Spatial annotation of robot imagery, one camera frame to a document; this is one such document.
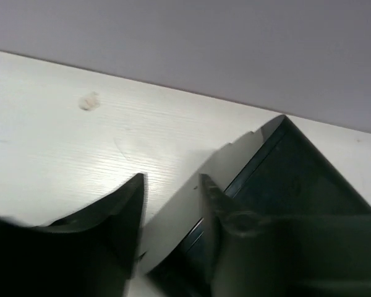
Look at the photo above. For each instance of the small white paper scrap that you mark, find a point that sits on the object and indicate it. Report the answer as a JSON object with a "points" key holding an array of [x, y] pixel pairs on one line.
{"points": [[89, 102]]}

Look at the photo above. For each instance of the black drawer cabinet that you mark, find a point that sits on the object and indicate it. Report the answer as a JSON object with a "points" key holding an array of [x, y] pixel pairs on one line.
{"points": [[273, 171]]}

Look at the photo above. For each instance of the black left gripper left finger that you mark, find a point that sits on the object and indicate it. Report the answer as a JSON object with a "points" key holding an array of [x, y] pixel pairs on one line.
{"points": [[91, 252]]}

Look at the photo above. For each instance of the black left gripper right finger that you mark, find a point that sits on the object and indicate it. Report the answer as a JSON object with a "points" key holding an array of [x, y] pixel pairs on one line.
{"points": [[249, 254]]}

